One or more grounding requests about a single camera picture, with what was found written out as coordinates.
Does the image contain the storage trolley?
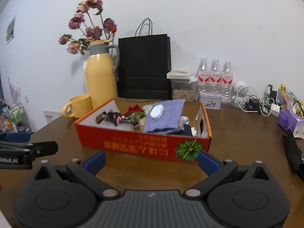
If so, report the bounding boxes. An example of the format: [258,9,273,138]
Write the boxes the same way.
[0,98,31,133]

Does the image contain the black folded umbrella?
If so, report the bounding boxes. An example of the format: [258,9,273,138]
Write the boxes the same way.
[282,131,304,182]

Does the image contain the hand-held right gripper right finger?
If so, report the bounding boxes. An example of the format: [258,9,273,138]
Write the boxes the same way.
[183,150,271,198]

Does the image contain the clear water bottle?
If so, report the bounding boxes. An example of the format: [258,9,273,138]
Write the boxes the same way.
[221,60,234,104]
[197,57,211,93]
[209,58,222,93]

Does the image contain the purple tissue pack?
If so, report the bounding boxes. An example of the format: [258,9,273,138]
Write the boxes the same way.
[277,108,304,139]

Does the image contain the red cardboard box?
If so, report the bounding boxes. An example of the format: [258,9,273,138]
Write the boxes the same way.
[74,97,212,163]

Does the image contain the tangle of charger cables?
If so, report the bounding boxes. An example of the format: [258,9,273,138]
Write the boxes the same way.
[240,87,277,117]

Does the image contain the black white braided cable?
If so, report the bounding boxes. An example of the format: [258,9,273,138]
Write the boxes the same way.
[96,109,121,125]

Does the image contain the yellow thermos jug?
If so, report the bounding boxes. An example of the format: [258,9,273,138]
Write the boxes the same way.
[85,40,121,110]

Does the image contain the white charger block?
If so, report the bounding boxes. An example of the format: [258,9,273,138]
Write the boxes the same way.
[271,103,281,117]

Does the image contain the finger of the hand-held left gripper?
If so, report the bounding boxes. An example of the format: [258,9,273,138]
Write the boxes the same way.
[0,132,32,144]
[0,141,59,158]

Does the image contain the purple burlap pouch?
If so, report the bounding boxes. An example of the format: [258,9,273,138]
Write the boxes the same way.
[142,99,186,133]

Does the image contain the small black device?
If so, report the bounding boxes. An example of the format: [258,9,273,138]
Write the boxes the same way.
[262,84,278,105]

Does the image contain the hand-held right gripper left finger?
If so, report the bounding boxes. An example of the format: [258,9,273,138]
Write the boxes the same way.
[33,151,120,198]

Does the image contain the yellow mug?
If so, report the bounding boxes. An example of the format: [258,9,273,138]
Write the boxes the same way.
[62,94,93,119]

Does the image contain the dried pink flowers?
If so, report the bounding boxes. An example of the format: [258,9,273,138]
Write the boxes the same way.
[59,0,117,55]

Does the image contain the round white lid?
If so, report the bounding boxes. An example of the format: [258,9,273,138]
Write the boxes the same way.
[150,104,165,119]

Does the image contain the small white desk fan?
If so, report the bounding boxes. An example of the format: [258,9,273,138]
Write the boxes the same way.
[231,80,249,108]

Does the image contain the wall picture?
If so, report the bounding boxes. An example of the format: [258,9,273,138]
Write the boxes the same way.
[6,14,17,45]

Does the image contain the white flat packet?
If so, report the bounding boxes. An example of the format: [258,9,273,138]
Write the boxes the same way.
[166,70,192,79]

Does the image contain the red artificial rose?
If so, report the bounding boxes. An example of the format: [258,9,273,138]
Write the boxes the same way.
[122,104,146,124]

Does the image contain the purple flower wall sticker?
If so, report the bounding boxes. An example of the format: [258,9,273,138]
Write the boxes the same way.
[7,77,22,105]

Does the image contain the clear food container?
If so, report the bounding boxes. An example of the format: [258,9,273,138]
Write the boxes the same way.
[171,77,197,101]

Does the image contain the colourful snack packet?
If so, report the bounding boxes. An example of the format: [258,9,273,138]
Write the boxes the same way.
[278,84,304,118]

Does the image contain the black paper bag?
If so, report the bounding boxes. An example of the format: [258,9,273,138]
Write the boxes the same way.
[117,18,172,100]

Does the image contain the white printed tin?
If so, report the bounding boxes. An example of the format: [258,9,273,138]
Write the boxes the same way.
[198,91,222,110]

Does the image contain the clear bubble wrap bag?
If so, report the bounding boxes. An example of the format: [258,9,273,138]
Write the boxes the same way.
[142,103,155,114]

